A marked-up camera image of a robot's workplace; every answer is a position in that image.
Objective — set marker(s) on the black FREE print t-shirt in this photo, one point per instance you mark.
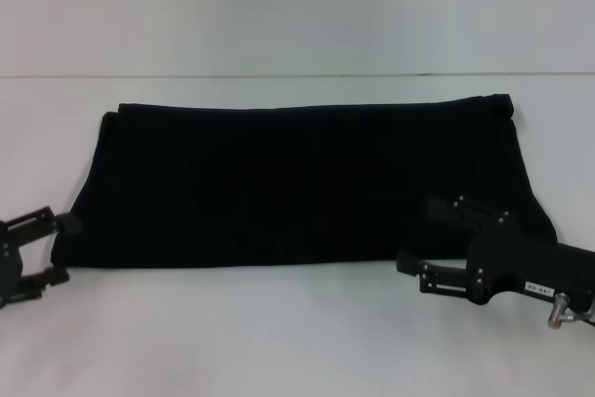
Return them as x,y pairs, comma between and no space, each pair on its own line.
302,183

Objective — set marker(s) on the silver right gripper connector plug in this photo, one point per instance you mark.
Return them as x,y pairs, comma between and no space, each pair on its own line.
560,311

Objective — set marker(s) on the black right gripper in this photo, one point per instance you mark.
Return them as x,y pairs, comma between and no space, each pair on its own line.
520,267

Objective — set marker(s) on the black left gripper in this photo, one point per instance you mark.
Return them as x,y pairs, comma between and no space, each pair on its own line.
10,267

